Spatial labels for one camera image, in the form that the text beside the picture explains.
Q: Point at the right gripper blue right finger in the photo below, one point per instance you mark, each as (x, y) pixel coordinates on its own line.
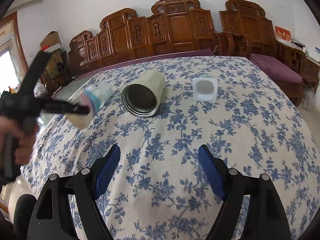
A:
(229, 185)

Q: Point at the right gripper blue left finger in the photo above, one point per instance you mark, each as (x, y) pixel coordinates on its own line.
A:
(87, 186)

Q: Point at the striped paper cup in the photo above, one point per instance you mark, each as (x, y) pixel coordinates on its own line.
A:
(92, 97)

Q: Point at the white square plastic cup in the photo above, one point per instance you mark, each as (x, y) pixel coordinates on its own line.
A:
(205, 88)

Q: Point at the person's left hand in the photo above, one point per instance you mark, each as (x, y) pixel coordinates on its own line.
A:
(25, 142)

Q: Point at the cardboard box stack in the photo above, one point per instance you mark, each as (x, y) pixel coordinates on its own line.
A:
(52, 45)

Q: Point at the purple sofa cushion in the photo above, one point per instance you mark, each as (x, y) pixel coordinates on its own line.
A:
(203, 52)

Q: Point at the blue floral tablecloth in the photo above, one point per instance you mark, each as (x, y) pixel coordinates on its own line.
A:
(159, 190)

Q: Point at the cream steel tumbler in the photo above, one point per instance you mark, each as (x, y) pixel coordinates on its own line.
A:
(142, 97)

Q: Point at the purple armchair cushion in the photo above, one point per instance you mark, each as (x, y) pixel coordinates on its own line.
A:
(274, 69)

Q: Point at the wooden side table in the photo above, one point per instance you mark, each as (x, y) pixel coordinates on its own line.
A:
(297, 61)

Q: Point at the carved wooden armchair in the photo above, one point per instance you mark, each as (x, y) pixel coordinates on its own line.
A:
(248, 18)

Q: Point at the red desk calendar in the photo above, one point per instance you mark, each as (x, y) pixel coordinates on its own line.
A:
(282, 35)

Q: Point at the carved wooden sofa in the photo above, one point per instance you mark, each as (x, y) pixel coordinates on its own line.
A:
(174, 26)

